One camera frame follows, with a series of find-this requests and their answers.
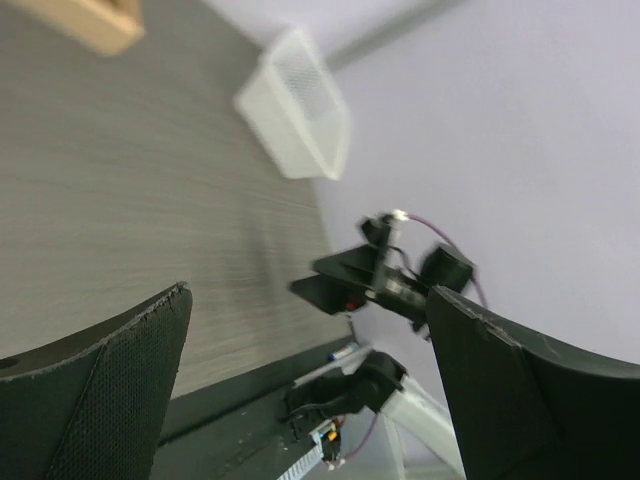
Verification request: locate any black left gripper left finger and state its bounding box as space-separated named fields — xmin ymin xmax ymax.
xmin=1 ymin=282 xmax=193 ymax=479

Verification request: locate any white plastic mesh basket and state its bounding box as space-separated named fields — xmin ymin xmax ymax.
xmin=233 ymin=28 xmax=352 ymax=180

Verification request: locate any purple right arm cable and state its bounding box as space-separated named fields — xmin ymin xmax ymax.
xmin=407 ymin=213 xmax=489 ymax=307

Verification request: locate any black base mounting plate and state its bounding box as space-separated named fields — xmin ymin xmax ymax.
xmin=150 ymin=336 xmax=354 ymax=480

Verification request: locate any white slotted cable duct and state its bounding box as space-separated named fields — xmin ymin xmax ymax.
xmin=278 ymin=438 xmax=324 ymax=480

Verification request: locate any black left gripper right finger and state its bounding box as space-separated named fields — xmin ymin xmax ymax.
xmin=426 ymin=287 xmax=639 ymax=479

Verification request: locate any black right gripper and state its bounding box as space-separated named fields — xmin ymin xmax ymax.
xmin=289 ymin=213 xmax=475 ymax=340

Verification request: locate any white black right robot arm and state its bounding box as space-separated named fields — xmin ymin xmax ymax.
xmin=279 ymin=210 xmax=477 ymax=476

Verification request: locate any wooden clothes rack frame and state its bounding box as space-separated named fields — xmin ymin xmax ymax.
xmin=7 ymin=0 xmax=145 ymax=57

